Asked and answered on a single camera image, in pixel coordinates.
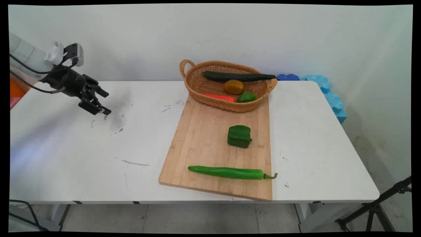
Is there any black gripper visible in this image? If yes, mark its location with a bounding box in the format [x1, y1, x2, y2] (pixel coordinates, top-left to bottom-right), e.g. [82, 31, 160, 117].
[40, 65, 112, 116]

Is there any dark green cucumber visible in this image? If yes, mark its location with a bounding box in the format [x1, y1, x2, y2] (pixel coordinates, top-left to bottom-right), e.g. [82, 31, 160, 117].
[202, 70, 277, 83]

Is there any orange box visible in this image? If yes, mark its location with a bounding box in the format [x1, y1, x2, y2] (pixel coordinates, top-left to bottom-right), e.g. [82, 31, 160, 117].
[9, 70, 32, 99]

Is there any woven wicker basket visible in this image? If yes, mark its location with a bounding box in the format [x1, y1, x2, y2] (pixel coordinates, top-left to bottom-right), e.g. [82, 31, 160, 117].
[179, 59, 278, 113]

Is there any red orange carrot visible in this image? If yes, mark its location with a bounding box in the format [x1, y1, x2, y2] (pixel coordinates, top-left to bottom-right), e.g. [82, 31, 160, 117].
[201, 93, 236, 103]

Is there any white table leg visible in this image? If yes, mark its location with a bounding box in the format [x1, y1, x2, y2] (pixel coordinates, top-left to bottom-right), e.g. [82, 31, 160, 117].
[48, 204, 71, 231]
[294, 202, 364, 233]

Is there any wooden cutting board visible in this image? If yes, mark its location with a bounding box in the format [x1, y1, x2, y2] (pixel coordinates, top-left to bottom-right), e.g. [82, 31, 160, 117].
[158, 94, 273, 202]

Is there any yellow-brown potato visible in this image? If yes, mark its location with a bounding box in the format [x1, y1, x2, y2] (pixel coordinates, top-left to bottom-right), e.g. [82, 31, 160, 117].
[223, 79, 245, 95]

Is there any dark green bell pepper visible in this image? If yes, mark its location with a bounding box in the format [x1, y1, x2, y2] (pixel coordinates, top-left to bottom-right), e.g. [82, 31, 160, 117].
[227, 125, 253, 149]

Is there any small light green pepper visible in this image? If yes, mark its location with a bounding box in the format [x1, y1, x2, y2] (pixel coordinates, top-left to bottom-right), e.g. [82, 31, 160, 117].
[236, 91, 257, 103]

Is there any long green chili pepper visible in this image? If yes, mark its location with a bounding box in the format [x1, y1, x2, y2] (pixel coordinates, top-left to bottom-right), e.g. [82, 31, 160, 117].
[187, 165, 278, 180]

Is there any light blue foam piece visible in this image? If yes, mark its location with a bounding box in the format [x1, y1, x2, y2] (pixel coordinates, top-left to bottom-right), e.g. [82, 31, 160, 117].
[299, 75, 348, 124]

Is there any black tripod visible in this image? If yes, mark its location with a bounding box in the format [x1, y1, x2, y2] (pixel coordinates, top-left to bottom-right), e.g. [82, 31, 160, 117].
[335, 176, 412, 233]

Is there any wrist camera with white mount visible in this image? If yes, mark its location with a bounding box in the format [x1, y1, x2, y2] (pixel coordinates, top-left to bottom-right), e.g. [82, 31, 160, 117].
[44, 41, 84, 67]

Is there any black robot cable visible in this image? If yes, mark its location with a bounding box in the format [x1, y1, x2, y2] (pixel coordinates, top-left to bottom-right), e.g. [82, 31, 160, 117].
[9, 54, 78, 74]
[9, 70, 64, 94]

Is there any black floor cable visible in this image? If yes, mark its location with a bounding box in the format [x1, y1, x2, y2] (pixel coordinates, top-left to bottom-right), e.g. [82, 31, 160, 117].
[9, 199, 50, 232]

